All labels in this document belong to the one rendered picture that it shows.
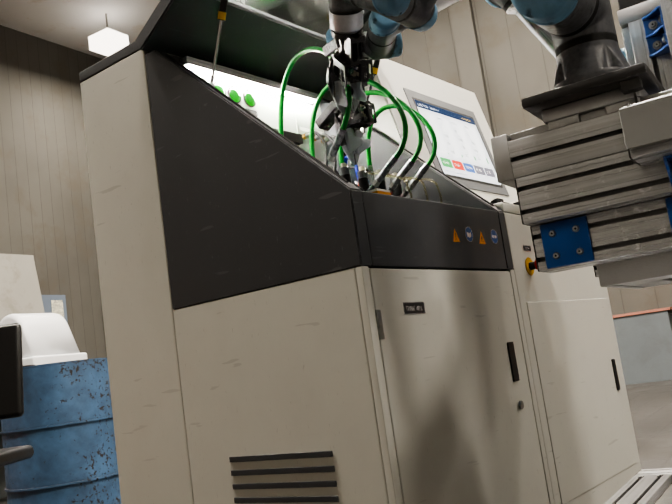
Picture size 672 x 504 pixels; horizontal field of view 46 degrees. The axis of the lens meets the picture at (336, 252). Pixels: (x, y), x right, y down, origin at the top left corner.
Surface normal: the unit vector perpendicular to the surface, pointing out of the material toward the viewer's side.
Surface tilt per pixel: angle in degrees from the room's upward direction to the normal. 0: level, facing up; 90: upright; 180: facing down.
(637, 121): 90
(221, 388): 90
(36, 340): 71
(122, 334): 90
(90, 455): 90
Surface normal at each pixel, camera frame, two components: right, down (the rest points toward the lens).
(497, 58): -0.52, -0.05
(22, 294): 0.81, -0.35
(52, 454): 0.11, -0.16
